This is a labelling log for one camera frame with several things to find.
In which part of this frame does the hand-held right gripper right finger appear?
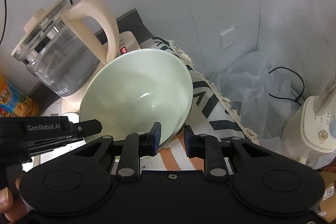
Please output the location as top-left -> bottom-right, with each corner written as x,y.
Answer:
184,125 -> 271,180

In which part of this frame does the cream kettle base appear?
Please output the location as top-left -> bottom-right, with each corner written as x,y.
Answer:
62,31 -> 141,119

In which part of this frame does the translucent plastic sheet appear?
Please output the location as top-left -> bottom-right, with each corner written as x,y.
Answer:
207,51 -> 308,160

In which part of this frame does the thin black cable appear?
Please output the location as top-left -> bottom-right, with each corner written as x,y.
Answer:
0,0 -> 7,46

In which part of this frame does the orange juice bottle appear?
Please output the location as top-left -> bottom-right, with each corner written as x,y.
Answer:
0,74 -> 40,118

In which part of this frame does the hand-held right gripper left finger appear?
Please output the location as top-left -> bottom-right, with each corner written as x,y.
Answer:
71,122 -> 162,180

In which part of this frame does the person's left hand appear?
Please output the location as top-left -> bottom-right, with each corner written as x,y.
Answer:
0,173 -> 30,223

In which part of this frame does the glass kettle with cream handle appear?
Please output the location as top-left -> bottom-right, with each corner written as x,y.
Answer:
11,0 -> 120,99

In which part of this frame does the patterned fringed table mat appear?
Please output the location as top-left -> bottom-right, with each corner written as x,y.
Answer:
139,36 -> 261,172

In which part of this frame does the white wall socket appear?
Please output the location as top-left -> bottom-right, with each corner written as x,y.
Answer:
220,27 -> 236,50

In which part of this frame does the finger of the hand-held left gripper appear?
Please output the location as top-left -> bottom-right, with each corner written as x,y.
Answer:
70,119 -> 103,139

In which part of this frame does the black fan cable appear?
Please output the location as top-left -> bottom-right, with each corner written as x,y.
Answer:
268,67 -> 305,104

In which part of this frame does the cardboard box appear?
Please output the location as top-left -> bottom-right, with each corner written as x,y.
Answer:
318,172 -> 336,224

